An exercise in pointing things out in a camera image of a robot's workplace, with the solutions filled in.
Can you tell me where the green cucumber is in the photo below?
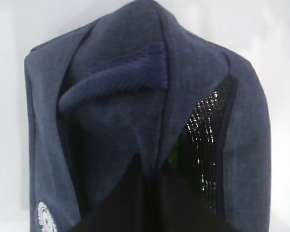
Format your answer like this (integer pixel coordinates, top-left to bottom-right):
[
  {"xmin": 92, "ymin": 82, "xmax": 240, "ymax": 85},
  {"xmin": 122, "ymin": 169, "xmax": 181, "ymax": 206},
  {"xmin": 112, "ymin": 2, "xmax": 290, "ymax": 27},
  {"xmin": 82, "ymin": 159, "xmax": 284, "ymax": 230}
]
[{"xmin": 167, "ymin": 135, "xmax": 183, "ymax": 169}]

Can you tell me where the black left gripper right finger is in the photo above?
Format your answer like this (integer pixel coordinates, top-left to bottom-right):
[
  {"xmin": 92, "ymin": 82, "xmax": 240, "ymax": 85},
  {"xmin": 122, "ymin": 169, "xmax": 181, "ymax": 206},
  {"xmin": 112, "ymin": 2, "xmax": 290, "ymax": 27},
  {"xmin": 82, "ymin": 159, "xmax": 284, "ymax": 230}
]
[{"xmin": 158, "ymin": 160, "xmax": 222, "ymax": 232}]

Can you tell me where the navy blue lunch bag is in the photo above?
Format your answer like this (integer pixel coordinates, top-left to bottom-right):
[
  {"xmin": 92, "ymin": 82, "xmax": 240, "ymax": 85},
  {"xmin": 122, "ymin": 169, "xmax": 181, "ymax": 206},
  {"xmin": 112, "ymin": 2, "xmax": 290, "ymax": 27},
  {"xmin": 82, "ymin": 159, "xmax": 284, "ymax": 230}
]
[{"xmin": 24, "ymin": 0, "xmax": 271, "ymax": 232}]

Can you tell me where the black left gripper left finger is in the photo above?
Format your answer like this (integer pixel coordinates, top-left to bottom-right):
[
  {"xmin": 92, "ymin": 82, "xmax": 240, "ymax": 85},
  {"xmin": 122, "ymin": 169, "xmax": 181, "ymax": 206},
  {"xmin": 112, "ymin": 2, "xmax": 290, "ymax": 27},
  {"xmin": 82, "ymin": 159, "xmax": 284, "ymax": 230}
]
[{"xmin": 70, "ymin": 154, "xmax": 149, "ymax": 232}]

